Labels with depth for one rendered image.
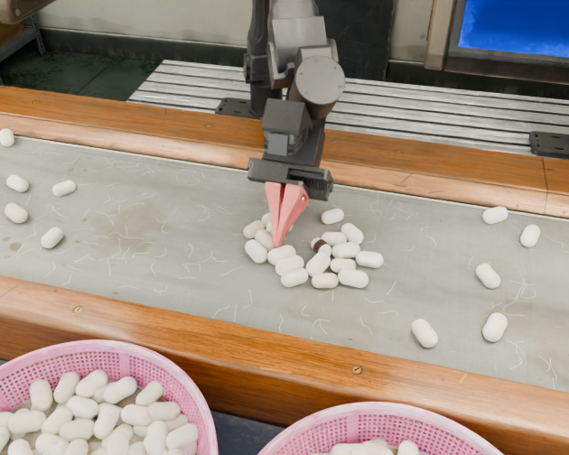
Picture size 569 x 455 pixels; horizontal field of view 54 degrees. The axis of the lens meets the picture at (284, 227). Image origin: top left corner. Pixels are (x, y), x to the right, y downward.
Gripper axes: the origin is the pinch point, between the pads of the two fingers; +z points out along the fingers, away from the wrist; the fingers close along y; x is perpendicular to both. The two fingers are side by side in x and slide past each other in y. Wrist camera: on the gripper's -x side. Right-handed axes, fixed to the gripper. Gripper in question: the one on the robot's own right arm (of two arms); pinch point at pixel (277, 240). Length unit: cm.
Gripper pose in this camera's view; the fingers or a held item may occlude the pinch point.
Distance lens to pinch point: 69.6
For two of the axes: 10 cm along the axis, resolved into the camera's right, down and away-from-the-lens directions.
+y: 9.6, 1.7, -2.1
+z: -2.0, 9.7, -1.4
